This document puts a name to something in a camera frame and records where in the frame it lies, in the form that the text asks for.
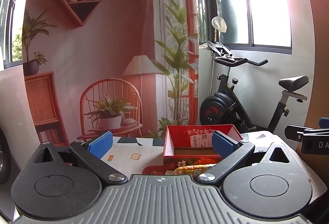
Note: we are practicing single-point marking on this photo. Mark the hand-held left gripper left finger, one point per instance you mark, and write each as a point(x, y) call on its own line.
point(101, 145)

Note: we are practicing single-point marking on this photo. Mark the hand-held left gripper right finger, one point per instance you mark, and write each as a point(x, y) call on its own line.
point(222, 145)

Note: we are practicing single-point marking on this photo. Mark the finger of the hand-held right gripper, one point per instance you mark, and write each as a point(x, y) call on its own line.
point(294, 133)

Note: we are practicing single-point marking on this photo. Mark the orange floral oven mitt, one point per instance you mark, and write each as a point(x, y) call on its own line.
point(190, 169)

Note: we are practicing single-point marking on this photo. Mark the red cardboard box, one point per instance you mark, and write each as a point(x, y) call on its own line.
point(177, 138)

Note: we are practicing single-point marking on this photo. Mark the black exercise bike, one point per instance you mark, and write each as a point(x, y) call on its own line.
point(218, 108)

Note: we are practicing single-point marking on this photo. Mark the black rubber tyre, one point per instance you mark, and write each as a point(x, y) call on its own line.
point(4, 157)

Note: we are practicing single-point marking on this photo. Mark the white plastic bag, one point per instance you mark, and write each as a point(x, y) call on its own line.
point(219, 24)

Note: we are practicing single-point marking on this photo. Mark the dark framed window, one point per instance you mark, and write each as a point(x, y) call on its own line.
point(267, 8)

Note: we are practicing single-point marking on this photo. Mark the lattice grille window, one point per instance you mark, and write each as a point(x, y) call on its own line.
point(15, 21)

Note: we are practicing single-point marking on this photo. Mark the wall poster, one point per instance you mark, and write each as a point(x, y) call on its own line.
point(102, 47)

